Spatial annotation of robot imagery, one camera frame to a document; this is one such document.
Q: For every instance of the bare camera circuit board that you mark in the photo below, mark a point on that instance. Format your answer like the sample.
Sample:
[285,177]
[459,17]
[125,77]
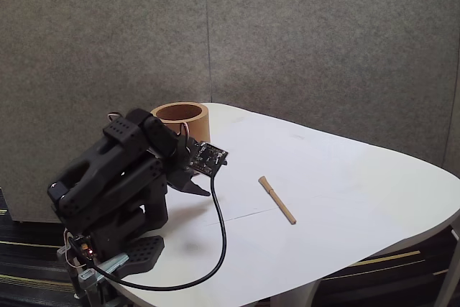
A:
[208,157]

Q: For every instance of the tan paper pen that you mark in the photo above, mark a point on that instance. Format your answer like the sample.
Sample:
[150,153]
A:
[278,201]

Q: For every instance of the brown cork pen holder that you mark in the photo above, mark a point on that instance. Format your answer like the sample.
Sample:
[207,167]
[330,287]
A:
[197,123]

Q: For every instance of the white table leg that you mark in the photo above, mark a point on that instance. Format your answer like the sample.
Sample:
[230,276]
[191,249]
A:
[445,285]
[291,296]

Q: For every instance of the grey metal table clamp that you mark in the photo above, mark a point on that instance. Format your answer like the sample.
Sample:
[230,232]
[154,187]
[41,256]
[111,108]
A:
[115,262]

